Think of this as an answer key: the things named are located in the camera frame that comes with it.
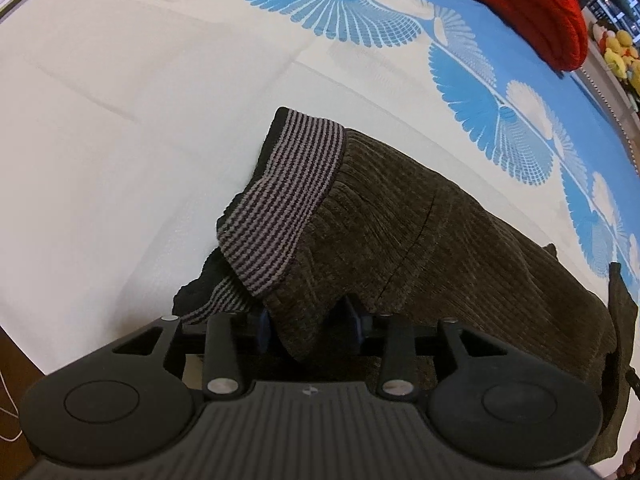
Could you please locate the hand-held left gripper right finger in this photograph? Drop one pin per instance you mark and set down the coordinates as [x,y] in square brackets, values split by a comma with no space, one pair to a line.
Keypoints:
[356,327]

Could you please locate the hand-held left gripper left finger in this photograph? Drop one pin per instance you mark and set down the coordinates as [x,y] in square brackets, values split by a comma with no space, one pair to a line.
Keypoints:
[264,330]

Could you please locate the blue white printed bed sheet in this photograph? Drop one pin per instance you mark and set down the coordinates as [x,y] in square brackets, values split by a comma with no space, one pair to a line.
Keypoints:
[125,135]

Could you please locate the red folded blanket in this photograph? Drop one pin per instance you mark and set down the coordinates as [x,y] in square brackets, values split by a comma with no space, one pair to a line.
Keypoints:
[525,5]

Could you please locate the yellow plush toy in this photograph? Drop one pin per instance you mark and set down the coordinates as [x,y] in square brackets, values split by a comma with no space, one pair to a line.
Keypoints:
[622,42]
[619,65]

